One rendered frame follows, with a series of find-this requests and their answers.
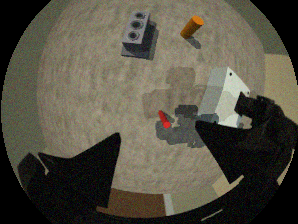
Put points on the red peg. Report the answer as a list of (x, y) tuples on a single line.
[(164, 119)]

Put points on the orange cylinder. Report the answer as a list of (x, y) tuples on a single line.
[(192, 26)]

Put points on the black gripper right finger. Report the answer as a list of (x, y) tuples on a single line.
[(232, 147)]

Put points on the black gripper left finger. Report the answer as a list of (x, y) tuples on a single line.
[(91, 172)]

